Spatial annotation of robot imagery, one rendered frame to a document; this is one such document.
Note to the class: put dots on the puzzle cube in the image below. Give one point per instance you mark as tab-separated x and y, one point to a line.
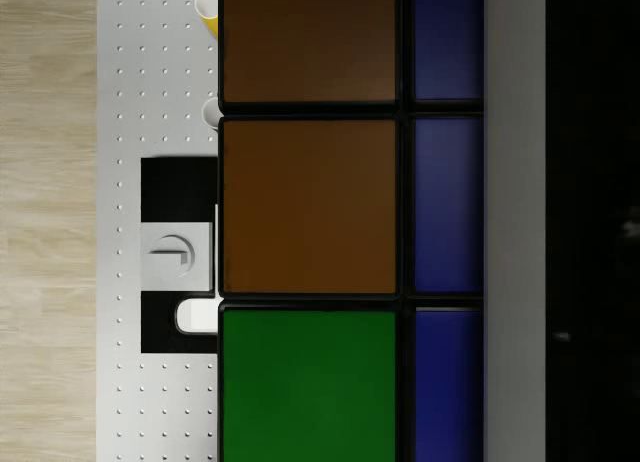
310	207

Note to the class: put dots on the yellow mug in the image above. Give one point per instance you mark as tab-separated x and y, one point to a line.
209	7

